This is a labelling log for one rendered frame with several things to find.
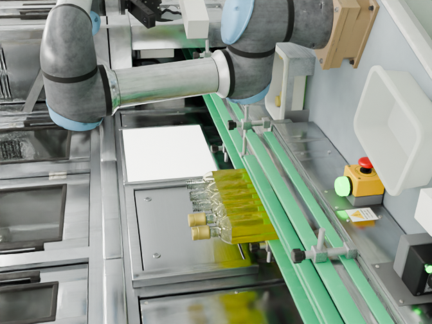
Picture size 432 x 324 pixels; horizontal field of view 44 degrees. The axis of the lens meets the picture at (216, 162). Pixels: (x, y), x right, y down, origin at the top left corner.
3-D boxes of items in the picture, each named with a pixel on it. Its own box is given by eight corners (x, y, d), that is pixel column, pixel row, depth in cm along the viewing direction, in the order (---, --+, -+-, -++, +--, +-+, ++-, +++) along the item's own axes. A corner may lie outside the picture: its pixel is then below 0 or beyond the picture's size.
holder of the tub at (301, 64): (288, 119, 182) (267, 120, 181) (296, 39, 169) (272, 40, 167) (305, 141, 167) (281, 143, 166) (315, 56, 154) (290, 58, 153)
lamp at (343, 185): (343, 188, 124) (331, 189, 123) (346, 171, 121) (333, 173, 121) (351, 199, 120) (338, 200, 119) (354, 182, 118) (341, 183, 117)
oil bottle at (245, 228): (294, 225, 144) (215, 233, 140) (296, 207, 141) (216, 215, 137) (300, 238, 139) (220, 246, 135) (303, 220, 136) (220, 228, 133)
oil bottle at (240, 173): (269, 180, 164) (200, 186, 160) (270, 164, 161) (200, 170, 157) (275, 190, 159) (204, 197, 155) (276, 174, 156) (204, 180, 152)
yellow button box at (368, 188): (369, 188, 127) (340, 190, 125) (375, 160, 123) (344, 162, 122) (383, 204, 121) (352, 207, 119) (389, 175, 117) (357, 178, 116)
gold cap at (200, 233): (210, 230, 134) (193, 232, 133) (210, 242, 135) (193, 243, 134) (207, 222, 137) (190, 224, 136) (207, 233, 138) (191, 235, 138)
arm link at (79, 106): (285, 49, 125) (44, 81, 108) (277, 103, 134) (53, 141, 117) (263, 27, 133) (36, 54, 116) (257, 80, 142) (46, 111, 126)
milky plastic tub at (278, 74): (288, 104, 180) (263, 106, 178) (295, 38, 169) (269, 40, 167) (306, 126, 165) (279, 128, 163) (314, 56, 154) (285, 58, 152)
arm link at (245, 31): (291, 2, 116) (230, 2, 114) (283, 58, 124) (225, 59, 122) (278, -19, 125) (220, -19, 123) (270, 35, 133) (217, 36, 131)
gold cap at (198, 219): (203, 218, 143) (187, 220, 143) (204, 209, 141) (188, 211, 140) (206, 228, 141) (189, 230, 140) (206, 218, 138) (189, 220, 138)
